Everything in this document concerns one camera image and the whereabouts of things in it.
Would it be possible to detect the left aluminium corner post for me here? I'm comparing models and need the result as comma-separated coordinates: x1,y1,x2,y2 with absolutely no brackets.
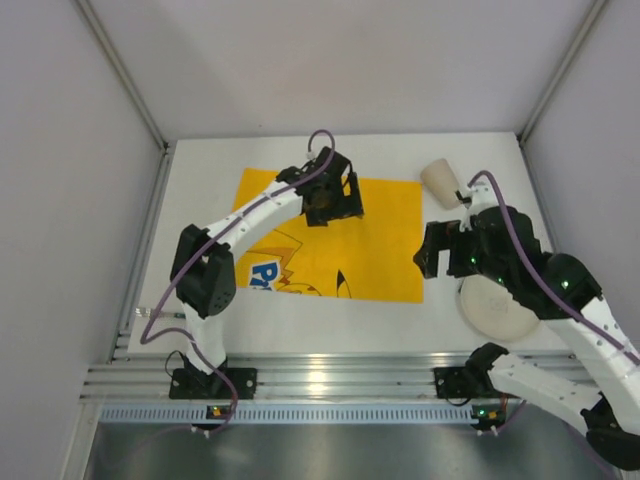
71,0,169,151

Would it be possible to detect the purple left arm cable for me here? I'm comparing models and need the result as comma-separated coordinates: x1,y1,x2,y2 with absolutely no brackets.
139,129,335,435

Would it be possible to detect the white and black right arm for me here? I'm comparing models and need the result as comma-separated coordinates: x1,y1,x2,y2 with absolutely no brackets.
413,207,639,471

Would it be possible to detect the cream round plate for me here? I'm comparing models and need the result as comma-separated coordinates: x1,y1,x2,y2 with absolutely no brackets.
457,276,540,342

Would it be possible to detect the aluminium corner post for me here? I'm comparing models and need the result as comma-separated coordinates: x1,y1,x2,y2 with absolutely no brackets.
516,0,611,148
71,0,169,151

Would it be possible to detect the fork with teal handle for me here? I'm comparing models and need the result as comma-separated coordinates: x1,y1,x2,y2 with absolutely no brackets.
134,307,185,319

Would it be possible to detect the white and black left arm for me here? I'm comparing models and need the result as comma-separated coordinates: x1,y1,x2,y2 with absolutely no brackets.
170,147,364,376

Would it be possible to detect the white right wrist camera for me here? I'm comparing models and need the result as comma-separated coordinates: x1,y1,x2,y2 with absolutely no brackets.
455,182,498,232

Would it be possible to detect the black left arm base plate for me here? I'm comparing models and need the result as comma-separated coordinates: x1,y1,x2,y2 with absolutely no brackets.
169,367,258,400

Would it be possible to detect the right aluminium corner post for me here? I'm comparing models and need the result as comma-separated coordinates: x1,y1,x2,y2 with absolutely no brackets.
516,0,611,148

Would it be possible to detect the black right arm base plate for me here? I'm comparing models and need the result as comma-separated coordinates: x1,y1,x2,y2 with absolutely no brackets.
433,367,501,407

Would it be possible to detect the beige paper cup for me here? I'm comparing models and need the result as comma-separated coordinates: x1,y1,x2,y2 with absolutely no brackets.
420,158,460,210

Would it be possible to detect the yellow cartoon print cloth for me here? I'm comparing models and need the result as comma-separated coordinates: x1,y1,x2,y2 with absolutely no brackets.
235,178,423,303

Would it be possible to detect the perforated grey cable duct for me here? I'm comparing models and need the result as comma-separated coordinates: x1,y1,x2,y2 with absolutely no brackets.
100,402,506,426

